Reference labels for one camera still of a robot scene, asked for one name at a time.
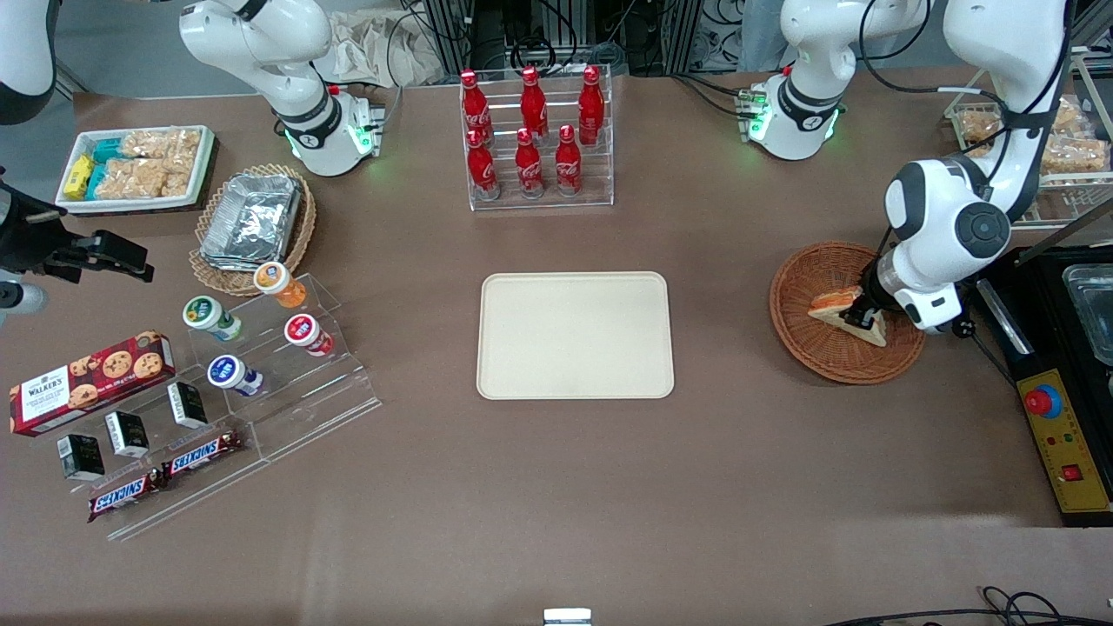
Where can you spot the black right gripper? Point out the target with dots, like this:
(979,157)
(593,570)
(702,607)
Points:
(28,241)

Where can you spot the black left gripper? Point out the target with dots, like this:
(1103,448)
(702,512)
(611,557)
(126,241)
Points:
(866,310)

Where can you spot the triangular sandwich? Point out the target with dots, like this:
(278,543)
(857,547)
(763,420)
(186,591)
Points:
(826,304)

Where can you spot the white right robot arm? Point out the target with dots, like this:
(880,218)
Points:
(304,96)

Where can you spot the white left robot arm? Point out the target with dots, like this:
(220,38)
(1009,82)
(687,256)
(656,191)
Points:
(948,226)

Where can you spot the brown wicker basket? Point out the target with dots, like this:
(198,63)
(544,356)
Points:
(800,335)

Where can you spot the white rectangular snack tray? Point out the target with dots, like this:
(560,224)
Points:
(204,165)

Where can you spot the light wicker basket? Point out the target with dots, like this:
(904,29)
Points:
(300,235)

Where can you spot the beige plastic tray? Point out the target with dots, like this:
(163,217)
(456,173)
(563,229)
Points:
(574,335)

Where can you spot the puffed rice snack pack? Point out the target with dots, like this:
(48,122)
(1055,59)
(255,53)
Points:
(143,178)
(161,143)

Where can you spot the teal snack pack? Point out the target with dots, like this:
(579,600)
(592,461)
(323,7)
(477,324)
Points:
(96,181)
(107,150)

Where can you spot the green lid gum jar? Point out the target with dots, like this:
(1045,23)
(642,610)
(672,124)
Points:
(204,313)

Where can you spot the yellow snack pack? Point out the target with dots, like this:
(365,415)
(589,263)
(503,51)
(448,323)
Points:
(78,176)

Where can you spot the silver foil container stack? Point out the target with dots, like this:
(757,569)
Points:
(252,222)

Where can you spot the red tartan cookie box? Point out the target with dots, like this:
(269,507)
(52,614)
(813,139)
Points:
(87,382)

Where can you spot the orange lid gum jar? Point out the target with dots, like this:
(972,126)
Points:
(276,280)

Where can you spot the blue lid gum jar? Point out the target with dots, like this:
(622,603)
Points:
(226,372)

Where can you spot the small black box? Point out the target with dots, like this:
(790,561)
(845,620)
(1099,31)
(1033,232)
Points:
(187,404)
(81,456)
(128,435)

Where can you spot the black appliance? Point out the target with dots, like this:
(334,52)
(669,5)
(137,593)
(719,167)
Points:
(1043,313)

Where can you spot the red lid gum jar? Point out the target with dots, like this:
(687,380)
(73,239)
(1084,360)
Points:
(302,330)

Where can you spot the Snickers chocolate bar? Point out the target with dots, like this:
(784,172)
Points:
(200,454)
(122,496)

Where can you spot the bagged rice cracker pack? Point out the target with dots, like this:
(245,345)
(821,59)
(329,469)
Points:
(1074,155)
(978,126)
(1071,113)

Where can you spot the clear glass container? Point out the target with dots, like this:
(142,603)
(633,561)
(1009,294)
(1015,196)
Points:
(1096,313)

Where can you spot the clear acrylic step stand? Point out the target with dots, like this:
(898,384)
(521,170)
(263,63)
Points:
(322,400)
(200,496)

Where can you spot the yellow emergency stop control box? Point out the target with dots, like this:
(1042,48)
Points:
(1065,443)

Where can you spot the person in blue jeans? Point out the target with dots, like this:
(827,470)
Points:
(765,35)

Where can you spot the crumpled beige paper bag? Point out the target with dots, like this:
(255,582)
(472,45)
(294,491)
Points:
(374,48)

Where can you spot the red cola bottle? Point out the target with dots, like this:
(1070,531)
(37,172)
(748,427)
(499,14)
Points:
(483,169)
(529,169)
(534,104)
(591,109)
(474,109)
(568,165)

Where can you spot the clear acrylic bottle rack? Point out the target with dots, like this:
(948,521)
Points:
(543,203)

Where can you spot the small white block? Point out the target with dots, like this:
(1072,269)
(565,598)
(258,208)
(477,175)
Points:
(567,617)

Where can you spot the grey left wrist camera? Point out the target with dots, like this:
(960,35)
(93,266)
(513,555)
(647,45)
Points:
(930,311)

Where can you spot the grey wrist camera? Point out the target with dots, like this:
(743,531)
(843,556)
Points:
(22,298)
(930,311)

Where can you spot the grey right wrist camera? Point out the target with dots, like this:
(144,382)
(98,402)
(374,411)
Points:
(22,298)

